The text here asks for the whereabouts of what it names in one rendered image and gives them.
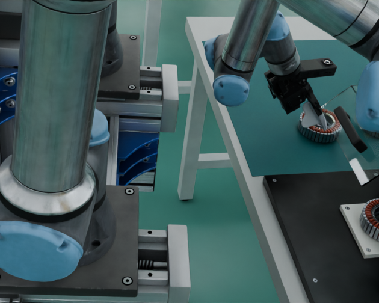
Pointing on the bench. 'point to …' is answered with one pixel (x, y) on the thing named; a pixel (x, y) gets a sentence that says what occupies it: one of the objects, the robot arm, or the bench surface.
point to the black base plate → (329, 234)
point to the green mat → (344, 59)
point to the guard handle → (349, 129)
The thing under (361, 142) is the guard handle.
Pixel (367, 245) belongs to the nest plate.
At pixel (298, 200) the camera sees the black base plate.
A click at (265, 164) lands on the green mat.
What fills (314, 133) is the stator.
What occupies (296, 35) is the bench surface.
